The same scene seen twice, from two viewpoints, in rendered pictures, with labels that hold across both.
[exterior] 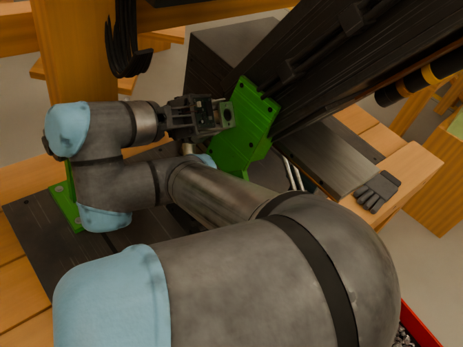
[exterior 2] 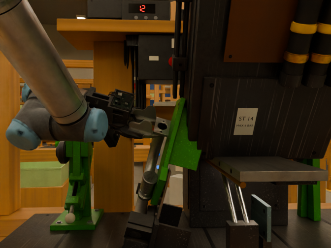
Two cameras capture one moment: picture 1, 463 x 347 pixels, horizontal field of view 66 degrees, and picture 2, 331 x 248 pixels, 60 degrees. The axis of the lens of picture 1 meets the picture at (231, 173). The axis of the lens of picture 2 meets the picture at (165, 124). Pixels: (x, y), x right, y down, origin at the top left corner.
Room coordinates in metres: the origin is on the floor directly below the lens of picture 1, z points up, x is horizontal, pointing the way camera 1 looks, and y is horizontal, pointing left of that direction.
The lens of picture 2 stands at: (0.12, -0.53, 1.22)
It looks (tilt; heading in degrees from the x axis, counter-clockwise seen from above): 1 degrees down; 49
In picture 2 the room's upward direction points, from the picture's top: straight up
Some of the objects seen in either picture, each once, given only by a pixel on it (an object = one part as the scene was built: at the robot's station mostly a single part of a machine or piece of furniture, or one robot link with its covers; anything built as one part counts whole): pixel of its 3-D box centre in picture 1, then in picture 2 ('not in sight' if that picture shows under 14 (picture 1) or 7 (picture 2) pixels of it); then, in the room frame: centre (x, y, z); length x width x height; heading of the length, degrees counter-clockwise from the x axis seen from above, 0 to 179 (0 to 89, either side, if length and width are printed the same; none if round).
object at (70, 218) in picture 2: not in sight; (71, 211); (0.45, 0.26, 0.96); 0.06 x 0.03 x 0.06; 52
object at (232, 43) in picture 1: (242, 93); (230, 165); (0.89, 0.04, 1.07); 0.30 x 0.18 x 0.34; 142
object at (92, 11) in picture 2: not in sight; (111, 11); (0.63, 0.35, 1.59); 0.15 x 0.07 x 0.07; 142
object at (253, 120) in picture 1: (250, 127); (182, 139); (0.63, -0.01, 1.17); 0.13 x 0.12 x 0.20; 142
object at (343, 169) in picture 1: (298, 135); (247, 163); (0.73, -0.13, 1.11); 0.39 x 0.16 x 0.03; 52
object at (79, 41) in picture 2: not in sight; (192, 37); (0.88, 0.20, 1.52); 0.90 x 0.25 x 0.04; 142
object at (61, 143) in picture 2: (53, 144); (62, 151); (0.46, 0.36, 1.12); 0.07 x 0.03 x 0.08; 52
